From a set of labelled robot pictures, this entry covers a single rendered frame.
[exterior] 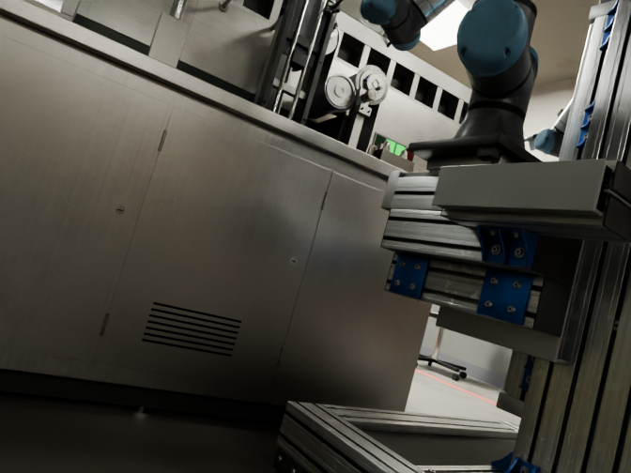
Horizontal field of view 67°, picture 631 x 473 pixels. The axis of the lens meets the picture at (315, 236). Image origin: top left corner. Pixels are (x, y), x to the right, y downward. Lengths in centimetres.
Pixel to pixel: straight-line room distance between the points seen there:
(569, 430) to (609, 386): 11
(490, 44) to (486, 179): 26
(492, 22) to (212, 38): 131
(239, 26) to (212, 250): 106
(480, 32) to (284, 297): 86
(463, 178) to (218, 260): 75
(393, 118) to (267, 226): 116
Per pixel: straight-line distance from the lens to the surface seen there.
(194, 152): 131
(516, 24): 93
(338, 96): 182
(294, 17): 170
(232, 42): 206
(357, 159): 147
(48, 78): 130
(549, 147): 171
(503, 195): 75
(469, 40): 94
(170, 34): 172
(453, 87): 263
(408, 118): 241
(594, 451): 98
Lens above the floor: 49
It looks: 5 degrees up
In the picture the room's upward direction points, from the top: 16 degrees clockwise
